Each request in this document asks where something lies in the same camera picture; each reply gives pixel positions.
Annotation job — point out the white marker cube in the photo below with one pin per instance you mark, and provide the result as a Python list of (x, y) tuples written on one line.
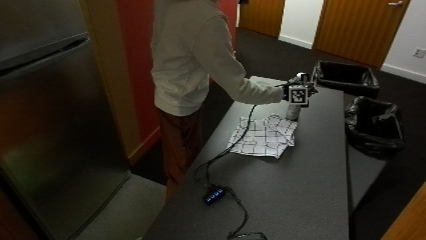
[(298, 95)]

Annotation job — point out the black rectangular trash bin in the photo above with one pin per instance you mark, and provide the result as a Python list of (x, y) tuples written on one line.
[(345, 78)]

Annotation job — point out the black bagged trash bin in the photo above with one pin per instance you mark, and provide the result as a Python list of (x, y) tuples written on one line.
[(373, 126)]

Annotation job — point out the white checked cloth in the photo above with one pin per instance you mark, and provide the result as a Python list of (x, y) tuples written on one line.
[(263, 136)]

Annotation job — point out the plain wooden door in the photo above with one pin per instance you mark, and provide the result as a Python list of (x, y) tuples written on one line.
[(261, 15)]

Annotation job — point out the the person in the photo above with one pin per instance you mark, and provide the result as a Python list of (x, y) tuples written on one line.
[(186, 60)]

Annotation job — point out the black hub with blue lights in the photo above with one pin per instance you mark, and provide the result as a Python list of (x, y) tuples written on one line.
[(213, 195)]

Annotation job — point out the wooden cabinet corner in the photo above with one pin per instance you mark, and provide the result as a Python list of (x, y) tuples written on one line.
[(407, 218)]

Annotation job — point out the wooden side panel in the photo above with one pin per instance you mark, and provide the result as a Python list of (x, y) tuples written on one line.
[(113, 76)]

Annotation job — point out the stainless steel refrigerator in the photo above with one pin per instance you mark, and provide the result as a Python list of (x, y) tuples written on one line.
[(53, 120)]

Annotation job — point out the white wall outlet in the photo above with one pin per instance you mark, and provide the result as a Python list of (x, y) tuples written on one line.
[(419, 52)]

